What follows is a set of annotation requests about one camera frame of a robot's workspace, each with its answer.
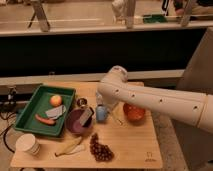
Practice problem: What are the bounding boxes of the purple bowl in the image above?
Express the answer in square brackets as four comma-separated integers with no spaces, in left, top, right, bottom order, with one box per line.
[65,109,93,134]

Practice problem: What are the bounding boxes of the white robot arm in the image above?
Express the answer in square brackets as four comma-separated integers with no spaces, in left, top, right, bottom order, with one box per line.
[97,66,213,133]

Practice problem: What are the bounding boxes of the orange wooden bowl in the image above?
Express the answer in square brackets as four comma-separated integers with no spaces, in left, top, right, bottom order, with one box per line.
[123,103,146,122]

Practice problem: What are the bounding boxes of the small metal cup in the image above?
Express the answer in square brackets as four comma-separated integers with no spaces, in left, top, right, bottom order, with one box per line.
[77,98,88,108]

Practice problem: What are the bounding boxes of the red yellow apple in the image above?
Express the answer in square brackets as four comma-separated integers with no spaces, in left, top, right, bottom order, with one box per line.
[50,95,62,107]

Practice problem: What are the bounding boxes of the wooden folding table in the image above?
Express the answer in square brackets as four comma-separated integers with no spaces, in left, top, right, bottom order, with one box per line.
[11,82,163,169]

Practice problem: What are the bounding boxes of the grey cloth piece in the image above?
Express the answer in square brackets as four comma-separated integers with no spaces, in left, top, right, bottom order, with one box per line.
[45,105,66,119]

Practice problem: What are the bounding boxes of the bunch of dark grapes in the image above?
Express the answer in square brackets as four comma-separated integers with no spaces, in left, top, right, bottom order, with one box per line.
[90,133,114,162]

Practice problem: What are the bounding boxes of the red sausage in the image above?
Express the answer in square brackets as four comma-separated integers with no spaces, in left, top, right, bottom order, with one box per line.
[35,114,56,125]

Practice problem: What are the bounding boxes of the green plastic tray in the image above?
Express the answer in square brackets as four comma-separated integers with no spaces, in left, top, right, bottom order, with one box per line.
[14,85,75,137]

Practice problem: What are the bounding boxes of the yellow banana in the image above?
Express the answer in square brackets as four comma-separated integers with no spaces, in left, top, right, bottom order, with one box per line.
[55,137,85,157]

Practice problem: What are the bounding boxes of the green box in background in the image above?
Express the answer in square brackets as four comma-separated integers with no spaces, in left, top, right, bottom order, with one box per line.
[143,14,167,23]

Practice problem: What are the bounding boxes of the black cables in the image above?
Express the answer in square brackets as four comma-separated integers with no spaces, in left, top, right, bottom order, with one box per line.
[0,87,21,154]

